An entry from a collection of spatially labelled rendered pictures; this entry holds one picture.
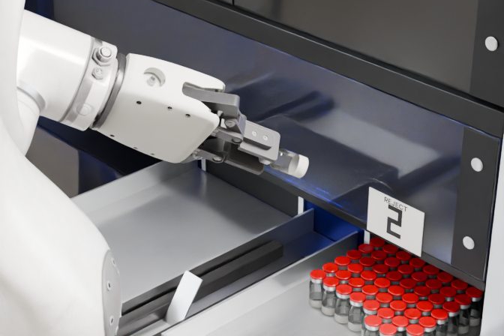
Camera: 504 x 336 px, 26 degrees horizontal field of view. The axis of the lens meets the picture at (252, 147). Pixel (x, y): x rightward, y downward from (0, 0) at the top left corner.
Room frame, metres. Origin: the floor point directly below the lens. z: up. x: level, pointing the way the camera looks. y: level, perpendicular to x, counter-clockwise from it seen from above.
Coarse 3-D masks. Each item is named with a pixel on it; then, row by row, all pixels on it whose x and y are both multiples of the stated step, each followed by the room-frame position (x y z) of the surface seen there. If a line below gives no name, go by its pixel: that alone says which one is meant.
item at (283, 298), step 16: (352, 240) 1.27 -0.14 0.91; (320, 256) 1.22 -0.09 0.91; (336, 256) 1.24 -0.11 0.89; (288, 272) 1.18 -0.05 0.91; (304, 272) 1.20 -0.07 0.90; (256, 288) 1.15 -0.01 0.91; (272, 288) 1.16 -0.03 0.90; (288, 288) 1.18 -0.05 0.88; (304, 288) 1.19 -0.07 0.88; (224, 304) 1.11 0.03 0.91; (240, 304) 1.13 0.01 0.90; (256, 304) 1.15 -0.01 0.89; (272, 304) 1.15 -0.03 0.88; (288, 304) 1.15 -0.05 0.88; (304, 304) 1.15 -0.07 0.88; (192, 320) 1.07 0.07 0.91; (208, 320) 1.09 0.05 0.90; (224, 320) 1.11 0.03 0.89; (240, 320) 1.12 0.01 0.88; (256, 320) 1.12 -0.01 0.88; (272, 320) 1.12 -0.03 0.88; (288, 320) 1.12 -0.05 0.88; (304, 320) 1.12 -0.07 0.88; (320, 320) 1.12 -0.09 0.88; (480, 320) 1.12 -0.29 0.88
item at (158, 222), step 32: (192, 160) 1.52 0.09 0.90; (96, 192) 1.39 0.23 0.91; (128, 192) 1.43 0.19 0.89; (160, 192) 1.44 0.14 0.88; (192, 192) 1.44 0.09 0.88; (224, 192) 1.44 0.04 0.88; (96, 224) 1.35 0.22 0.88; (128, 224) 1.35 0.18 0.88; (160, 224) 1.35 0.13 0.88; (192, 224) 1.35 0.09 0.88; (224, 224) 1.35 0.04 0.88; (256, 224) 1.35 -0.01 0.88; (288, 224) 1.30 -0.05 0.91; (128, 256) 1.26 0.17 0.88; (160, 256) 1.26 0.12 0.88; (192, 256) 1.26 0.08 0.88; (224, 256) 1.22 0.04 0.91; (128, 288) 1.19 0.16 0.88; (160, 288) 1.15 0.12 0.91
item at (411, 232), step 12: (372, 192) 1.15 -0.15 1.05; (372, 204) 1.15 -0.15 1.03; (384, 204) 1.14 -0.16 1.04; (396, 204) 1.13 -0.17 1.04; (372, 216) 1.15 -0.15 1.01; (384, 216) 1.14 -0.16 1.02; (396, 216) 1.12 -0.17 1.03; (408, 216) 1.11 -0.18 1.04; (420, 216) 1.10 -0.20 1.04; (372, 228) 1.15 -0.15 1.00; (384, 228) 1.14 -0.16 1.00; (396, 228) 1.12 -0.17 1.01; (408, 228) 1.11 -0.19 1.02; (420, 228) 1.10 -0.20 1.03; (396, 240) 1.12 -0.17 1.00; (408, 240) 1.11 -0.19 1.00; (420, 240) 1.10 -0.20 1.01; (420, 252) 1.10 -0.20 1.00
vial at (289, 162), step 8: (280, 152) 0.94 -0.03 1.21; (288, 152) 0.95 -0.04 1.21; (280, 160) 0.94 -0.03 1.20; (288, 160) 0.94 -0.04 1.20; (296, 160) 0.94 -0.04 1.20; (304, 160) 0.95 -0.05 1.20; (280, 168) 0.94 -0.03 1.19; (288, 168) 0.94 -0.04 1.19; (296, 168) 0.94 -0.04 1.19; (304, 168) 0.94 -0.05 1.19; (296, 176) 0.94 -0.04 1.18
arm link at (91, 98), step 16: (96, 48) 0.91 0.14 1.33; (112, 48) 0.92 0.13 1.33; (96, 64) 0.90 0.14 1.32; (112, 64) 0.91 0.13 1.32; (96, 80) 0.89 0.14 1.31; (112, 80) 0.90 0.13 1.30; (80, 96) 0.88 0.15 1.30; (96, 96) 0.88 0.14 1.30; (80, 112) 0.88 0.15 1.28; (96, 112) 0.88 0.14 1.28; (80, 128) 0.89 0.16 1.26
